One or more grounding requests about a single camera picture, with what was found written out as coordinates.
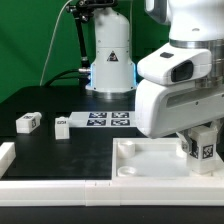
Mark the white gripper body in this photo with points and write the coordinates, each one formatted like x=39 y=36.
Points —
x=181 y=88

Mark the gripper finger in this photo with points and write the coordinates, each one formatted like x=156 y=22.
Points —
x=186 y=141
x=215 y=126

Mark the white square tabletop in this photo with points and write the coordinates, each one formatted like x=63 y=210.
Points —
x=155 y=159

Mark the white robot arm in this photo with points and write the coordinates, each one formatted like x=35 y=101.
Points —
x=193 y=23

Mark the white marker plate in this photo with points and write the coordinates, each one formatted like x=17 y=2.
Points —
x=114 y=119

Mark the white U-shaped fence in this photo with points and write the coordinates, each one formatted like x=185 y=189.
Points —
x=105 y=192

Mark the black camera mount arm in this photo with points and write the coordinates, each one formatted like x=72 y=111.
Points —
x=82 y=11

